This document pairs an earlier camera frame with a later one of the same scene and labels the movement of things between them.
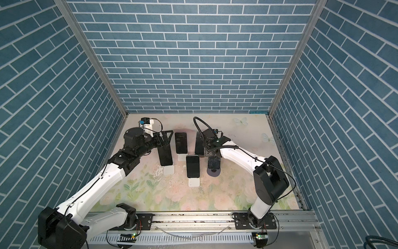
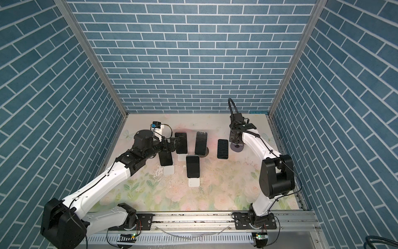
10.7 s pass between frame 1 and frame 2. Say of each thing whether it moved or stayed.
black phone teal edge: stayed
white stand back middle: stayed
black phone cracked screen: moved
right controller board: stayed
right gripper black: moved
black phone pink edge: stayed
